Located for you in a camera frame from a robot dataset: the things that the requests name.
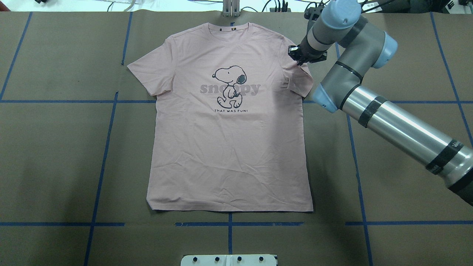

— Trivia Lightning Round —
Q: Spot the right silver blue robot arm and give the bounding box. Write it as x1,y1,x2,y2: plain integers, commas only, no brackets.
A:
288,0,472,204

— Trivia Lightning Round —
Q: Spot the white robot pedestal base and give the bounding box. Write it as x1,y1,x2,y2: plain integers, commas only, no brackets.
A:
180,254,278,266

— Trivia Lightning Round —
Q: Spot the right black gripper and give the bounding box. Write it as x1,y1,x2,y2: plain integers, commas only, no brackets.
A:
288,45,327,66

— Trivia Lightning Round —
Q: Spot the aluminium frame post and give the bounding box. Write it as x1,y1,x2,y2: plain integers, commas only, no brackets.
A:
222,0,241,17

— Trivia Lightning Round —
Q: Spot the pink Snoopy t-shirt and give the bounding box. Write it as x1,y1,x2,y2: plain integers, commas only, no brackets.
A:
128,22,314,212

